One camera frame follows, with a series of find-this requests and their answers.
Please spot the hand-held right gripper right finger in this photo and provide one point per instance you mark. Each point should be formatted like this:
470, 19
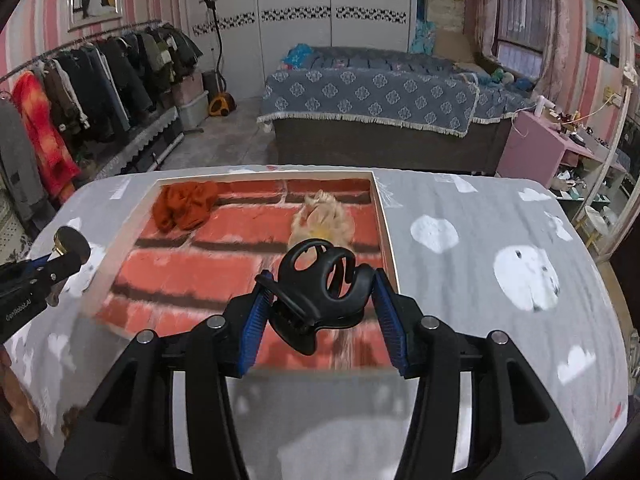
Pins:
387, 320

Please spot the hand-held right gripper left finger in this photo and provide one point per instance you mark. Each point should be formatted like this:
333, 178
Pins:
255, 330

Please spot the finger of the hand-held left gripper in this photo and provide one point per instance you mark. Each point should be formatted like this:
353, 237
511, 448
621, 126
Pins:
67, 265

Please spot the black hair claw clip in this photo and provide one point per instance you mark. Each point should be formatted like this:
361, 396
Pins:
305, 300

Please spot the white tray with brick lining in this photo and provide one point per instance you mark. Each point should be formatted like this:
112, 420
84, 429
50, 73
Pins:
200, 280

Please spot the grey printed blanket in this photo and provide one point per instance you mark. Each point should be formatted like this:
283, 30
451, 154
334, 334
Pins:
475, 285

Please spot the orange scrunchie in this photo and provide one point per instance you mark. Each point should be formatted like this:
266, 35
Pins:
182, 205

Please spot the white lace cloth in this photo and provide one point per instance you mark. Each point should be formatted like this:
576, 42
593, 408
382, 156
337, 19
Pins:
145, 135

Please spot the dark wooden bed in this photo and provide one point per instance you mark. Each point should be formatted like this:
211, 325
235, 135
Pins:
375, 145

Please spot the row of hanging clothes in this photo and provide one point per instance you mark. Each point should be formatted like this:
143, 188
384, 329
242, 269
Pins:
100, 85

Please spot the pink lidded storage box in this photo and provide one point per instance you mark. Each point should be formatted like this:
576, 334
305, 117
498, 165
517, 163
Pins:
192, 105

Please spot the metal clothes rack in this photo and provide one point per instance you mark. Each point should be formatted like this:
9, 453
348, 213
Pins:
75, 46

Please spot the garment steamer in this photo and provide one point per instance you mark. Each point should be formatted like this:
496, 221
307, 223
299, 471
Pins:
222, 102

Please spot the pink desk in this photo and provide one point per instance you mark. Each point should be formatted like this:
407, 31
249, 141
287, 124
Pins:
535, 145

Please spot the blue patterned bedspread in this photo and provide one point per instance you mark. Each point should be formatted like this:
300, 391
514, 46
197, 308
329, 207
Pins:
375, 90

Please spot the white hair dryer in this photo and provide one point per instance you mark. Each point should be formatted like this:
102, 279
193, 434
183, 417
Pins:
542, 104

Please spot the white framed mirror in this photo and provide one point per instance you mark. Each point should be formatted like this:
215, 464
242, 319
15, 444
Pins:
625, 185

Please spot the blue plastic bag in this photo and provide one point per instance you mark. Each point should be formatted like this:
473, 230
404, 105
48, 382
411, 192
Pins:
300, 55

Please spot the blue fabric pile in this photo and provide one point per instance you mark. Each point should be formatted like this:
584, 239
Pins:
425, 35

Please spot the pink curtain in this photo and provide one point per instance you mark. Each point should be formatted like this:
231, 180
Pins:
487, 10
562, 35

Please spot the window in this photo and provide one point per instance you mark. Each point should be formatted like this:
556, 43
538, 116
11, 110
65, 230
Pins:
520, 10

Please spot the unframed wall poster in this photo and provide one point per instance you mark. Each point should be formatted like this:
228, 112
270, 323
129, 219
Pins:
602, 25

